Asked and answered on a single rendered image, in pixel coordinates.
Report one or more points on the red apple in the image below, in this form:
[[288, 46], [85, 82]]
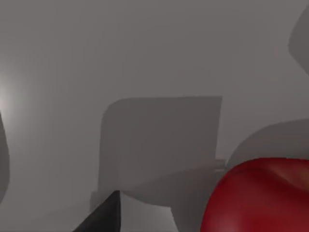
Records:
[[260, 198]]

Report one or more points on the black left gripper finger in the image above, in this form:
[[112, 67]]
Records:
[[108, 216]]

